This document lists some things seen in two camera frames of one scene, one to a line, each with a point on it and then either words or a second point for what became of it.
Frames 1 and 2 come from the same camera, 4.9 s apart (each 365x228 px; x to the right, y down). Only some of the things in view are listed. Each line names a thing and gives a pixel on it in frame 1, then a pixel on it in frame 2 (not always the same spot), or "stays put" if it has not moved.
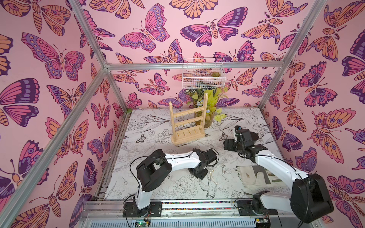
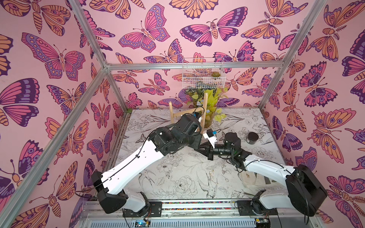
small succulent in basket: [216, 74] stays put
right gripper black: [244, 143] -> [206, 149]
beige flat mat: [259, 176] stays put
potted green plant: [196, 99] stays put
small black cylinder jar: [254, 136] stays put
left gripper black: [200, 177] -> [197, 137]
